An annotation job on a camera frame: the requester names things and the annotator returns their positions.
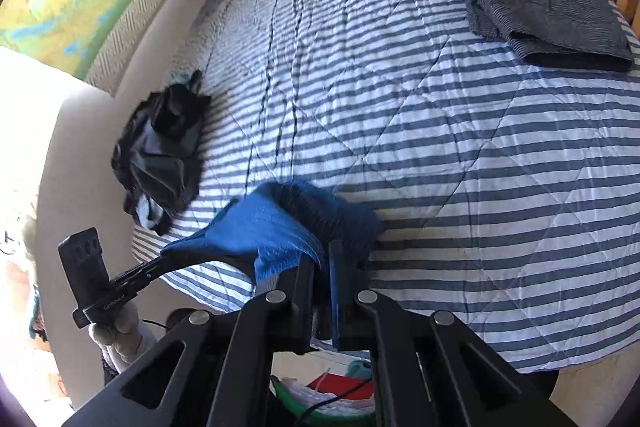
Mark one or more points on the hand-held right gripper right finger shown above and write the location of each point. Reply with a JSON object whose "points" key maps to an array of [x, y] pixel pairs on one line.
{"points": [[334, 302]]}

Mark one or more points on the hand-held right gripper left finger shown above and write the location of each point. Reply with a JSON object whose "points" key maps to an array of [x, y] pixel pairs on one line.
{"points": [[300, 302]]}

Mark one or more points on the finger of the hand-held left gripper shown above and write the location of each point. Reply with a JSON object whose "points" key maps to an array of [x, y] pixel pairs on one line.
{"points": [[145, 274]]}

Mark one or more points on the blue garment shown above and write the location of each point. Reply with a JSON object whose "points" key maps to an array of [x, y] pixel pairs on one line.
{"points": [[280, 222]]}

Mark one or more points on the person's left hand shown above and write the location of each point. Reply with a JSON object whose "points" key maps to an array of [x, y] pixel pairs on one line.
{"points": [[125, 342]]}

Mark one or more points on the light blue cloth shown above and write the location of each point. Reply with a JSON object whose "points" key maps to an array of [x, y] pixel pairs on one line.
{"points": [[150, 213]]}

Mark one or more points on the red packet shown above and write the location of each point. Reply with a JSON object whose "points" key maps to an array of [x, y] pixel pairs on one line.
{"points": [[345, 389]]}

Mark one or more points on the green basket with items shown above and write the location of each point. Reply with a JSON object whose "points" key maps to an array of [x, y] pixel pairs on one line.
{"points": [[310, 402]]}

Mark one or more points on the dark grey jacket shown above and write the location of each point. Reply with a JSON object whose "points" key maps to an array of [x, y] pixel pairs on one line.
{"points": [[160, 167]]}

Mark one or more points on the black garment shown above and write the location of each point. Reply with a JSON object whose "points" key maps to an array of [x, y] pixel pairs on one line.
{"points": [[177, 107]]}

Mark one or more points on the blue white striped quilt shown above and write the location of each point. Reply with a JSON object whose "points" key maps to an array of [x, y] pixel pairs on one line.
{"points": [[425, 157]]}

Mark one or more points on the folded grey garment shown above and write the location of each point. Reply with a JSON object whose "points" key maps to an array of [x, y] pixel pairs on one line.
{"points": [[545, 7]]}

